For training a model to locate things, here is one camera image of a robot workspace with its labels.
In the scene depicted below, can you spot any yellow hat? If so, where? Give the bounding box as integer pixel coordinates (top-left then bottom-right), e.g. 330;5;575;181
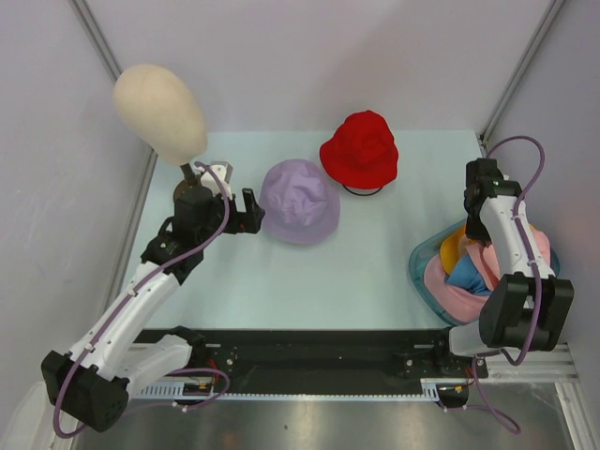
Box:
439;223;472;276

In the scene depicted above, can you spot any lilac bucket hat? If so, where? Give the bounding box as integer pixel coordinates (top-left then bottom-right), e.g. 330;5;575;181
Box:
259;158;340;246

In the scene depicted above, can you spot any red bucket hat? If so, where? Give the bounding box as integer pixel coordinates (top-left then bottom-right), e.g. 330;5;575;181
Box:
320;110;399;190

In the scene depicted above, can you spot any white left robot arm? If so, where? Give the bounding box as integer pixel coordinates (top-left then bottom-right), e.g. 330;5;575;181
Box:
41;187;264;439

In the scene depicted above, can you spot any pink bucket hat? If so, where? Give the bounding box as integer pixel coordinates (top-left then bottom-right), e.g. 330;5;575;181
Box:
465;226;550;291

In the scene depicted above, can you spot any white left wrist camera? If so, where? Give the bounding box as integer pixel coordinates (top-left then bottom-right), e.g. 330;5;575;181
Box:
198;161;233;199

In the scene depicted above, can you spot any blue hat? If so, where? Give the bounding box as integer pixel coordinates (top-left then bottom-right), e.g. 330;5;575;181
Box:
446;254;491;296

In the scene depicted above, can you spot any beige mannequin head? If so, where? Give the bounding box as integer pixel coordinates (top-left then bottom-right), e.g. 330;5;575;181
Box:
112;64;208;166

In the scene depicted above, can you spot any black wire hat stand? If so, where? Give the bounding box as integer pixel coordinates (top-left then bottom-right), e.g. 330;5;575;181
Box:
342;185;383;197

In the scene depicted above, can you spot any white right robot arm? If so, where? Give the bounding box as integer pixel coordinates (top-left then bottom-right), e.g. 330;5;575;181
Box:
432;158;575;376

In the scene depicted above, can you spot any brown wooden stand base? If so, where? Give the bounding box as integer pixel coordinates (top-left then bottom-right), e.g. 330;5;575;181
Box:
172;163;203;203

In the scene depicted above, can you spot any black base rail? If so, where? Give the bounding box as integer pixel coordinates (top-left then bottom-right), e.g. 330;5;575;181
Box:
135;326;473;397

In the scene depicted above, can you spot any teal plastic basket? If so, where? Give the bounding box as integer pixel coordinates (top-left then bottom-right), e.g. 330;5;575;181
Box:
408;222;562;328

